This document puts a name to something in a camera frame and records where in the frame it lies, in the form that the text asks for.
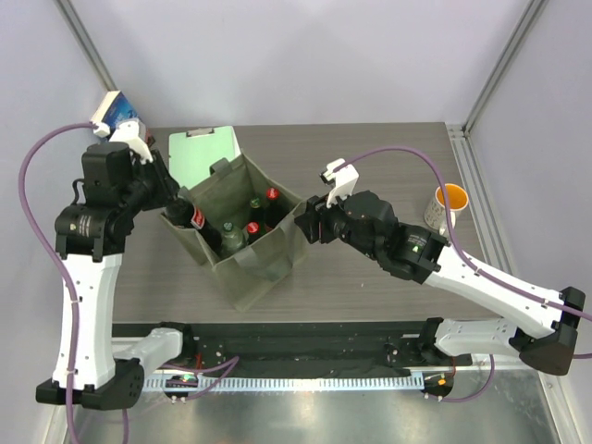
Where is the slotted cable duct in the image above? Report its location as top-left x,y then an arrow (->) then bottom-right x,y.
142,372 -> 425,393

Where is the green clipboard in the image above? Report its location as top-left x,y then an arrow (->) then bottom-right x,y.
168,126 -> 241,189

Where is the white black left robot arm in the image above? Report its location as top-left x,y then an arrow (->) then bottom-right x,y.
35,142 -> 197,411

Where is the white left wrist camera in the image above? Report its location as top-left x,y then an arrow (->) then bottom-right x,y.
109,118 -> 154,165

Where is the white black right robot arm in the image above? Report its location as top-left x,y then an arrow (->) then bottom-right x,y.
295,191 -> 586,376

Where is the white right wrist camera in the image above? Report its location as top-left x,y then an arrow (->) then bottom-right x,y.
320,158 -> 359,208

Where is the green glass bottle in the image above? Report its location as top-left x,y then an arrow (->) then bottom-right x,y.
250,197 -> 269,231

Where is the tall cola bottle red cap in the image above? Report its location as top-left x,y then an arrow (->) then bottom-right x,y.
265,187 -> 289,231

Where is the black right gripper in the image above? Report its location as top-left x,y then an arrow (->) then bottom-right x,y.
295,183 -> 381,262

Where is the blue paperback book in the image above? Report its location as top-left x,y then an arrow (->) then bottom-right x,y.
91,91 -> 142,141

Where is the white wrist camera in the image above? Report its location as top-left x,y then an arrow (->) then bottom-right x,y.
320,158 -> 359,208
109,118 -> 154,165

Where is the small cola bottle red cap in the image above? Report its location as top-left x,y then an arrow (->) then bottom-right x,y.
246,221 -> 265,244

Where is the olive green canvas bag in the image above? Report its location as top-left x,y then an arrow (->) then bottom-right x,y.
161,154 -> 307,312

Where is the white mug orange inside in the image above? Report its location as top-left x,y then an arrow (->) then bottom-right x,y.
424,183 -> 469,237

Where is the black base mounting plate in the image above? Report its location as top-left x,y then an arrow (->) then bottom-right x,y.
191,321 -> 473,379

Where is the clear glass bottle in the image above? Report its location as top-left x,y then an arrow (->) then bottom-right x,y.
220,222 -> 248,259

